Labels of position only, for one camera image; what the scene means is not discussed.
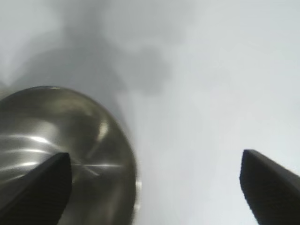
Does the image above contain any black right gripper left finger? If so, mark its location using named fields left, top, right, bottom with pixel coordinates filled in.
left=0, top=152, right=73, bottom=225

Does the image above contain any stainless steel mixing bowl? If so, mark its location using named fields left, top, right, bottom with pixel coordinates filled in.
left=0, top=86, right=143, bottom=225

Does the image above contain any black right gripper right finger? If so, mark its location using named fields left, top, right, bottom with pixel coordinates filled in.
left=239, top=149, right=300, bottom=225

